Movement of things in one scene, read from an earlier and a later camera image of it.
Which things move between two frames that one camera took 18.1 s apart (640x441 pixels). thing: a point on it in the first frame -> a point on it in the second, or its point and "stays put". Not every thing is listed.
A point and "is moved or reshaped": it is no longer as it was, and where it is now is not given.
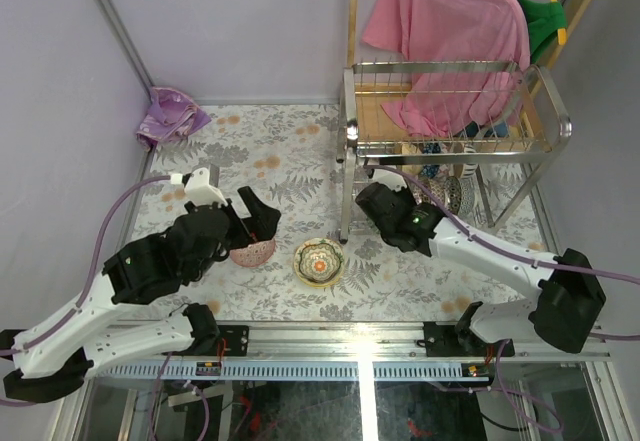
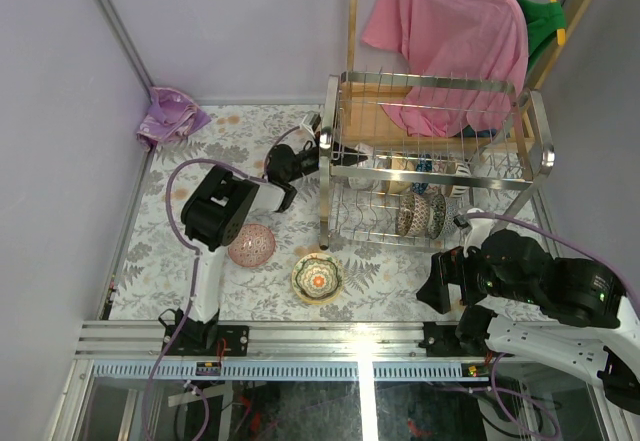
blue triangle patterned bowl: [430, 148] -> [420, 188]
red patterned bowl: [253, 255] stays put
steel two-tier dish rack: [503, 119] is moved or reshaped
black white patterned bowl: [459, 196] is moved or reshaped
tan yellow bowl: [411, 149] is moved or reshaped
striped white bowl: [469, 169] -> [459, 191]
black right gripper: [405, 193] -> [447, 266]
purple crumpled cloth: [173, 114] stays put
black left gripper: [232, 226] -> [323, 149]
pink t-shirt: [468, 47] stays put
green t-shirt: [543, 20] stays put
